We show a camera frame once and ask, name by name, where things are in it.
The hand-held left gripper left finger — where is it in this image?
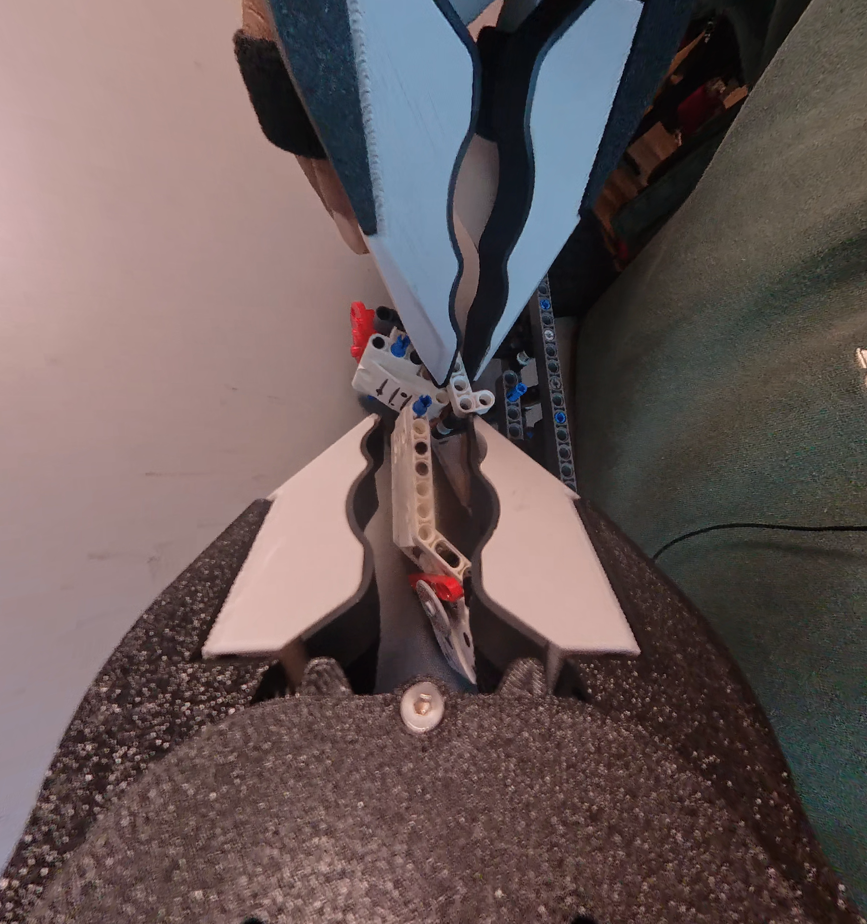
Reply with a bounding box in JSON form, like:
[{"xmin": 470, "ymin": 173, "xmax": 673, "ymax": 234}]
[{"xmin": 203, "ymin": 419, "xmax": 380, "ymax": 662}]

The person's green sweater torso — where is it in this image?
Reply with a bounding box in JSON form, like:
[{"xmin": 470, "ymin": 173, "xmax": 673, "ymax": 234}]
[{"xmin": 571, "ymin": 0, "xmax": 867, "ymax": 911}]

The grey desk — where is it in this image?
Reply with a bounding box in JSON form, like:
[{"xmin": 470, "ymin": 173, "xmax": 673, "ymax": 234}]
[{"xmin": 0, "ymin": 0, "xmax": 593, "ymax": 867}]

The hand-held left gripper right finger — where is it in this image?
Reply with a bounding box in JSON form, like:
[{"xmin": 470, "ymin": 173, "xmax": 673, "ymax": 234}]
[{"xmin": 470, "ymin": 419, "xmax": 639, "ymax": 658}]

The white toy brick beam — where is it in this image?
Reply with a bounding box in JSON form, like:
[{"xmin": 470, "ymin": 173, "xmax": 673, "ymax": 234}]
[{"xmin": 446, "ymin": 373, "xmax": 495, "ymax": 417}]

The person's right hand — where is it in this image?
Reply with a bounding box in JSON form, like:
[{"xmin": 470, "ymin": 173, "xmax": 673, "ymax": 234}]
[{"xmin": 242, "ymin": 0, "xmax": 370, "ymax": 254}]

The small white toy brick assembly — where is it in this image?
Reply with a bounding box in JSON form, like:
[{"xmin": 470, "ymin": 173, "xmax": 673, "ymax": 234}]
[{"xmin": 350, "ymin": 304, "xmax": 442, "ymax": 412}]

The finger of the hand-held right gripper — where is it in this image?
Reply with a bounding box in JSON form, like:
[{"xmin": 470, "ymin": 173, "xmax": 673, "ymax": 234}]
[
  {"xmin": 350, "ymin": 0, "xmax": 481, "ymax": 379},
  {"xmin": 463, "ymin": 0, "xmax": 644, "ymax": 379}
]

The black toy vehicle chassis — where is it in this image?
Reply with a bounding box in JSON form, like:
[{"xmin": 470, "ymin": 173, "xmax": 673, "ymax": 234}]
[{"xmin": 350, "ymin": 275, "xmax": 579, "ymax": 687}]

